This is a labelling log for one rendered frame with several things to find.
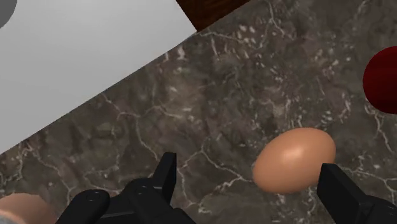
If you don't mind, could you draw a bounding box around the brown egg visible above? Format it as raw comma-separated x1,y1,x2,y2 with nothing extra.
0,192,58,224
252,127,337,195

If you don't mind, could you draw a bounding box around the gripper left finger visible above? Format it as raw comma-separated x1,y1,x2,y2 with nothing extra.
55,151,197,224

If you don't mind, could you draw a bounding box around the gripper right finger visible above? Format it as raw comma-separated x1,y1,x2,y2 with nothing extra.
316,163,397,224

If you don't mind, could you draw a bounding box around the dark red round fruit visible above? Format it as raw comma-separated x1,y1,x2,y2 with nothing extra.
362,45,397,115

